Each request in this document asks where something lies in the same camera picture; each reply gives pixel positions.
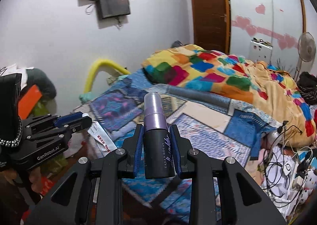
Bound white standing fan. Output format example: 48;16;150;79
294;32;316;81

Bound green fabric storage box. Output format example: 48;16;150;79
32;100;68;178

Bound colourful checkered blanket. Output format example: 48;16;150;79
142;44;316;147

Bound white sliding wardrobe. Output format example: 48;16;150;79
230;0;303;76

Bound person's left hand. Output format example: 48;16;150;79
29;167;43;193

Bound yellow foam tube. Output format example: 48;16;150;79
83;58;131;94

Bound patchwork blue bed quilt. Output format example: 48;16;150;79
74;68;281;223

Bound small wall monitor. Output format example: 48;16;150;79
97;0;131;19

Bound tangled black white cables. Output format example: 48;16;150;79
259;120;317;211

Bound brown wooden door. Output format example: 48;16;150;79
191;0;230;54

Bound white small cabinet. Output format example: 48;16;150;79
248;37;273;63

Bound black purple spray bottle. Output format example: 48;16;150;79
143;93;175;179

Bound orange cardboard box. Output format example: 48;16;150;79
18;85;42;120

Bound white red-print tube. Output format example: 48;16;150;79
88;121;117;157

